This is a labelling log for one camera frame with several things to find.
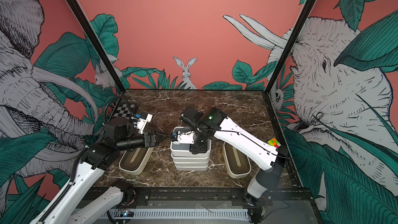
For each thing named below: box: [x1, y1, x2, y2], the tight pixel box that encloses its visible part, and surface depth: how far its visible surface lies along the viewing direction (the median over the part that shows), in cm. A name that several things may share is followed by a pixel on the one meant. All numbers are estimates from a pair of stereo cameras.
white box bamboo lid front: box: [174, 165, 209, 172], surface depth 81 cm
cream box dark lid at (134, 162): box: [118, 146, 155, 176], surface depth 81 cm
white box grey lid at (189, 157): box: [171, 152, 210, 163], surface depth 71 cm
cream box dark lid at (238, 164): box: [222, 142, 252, 179], surface depth 81 cm
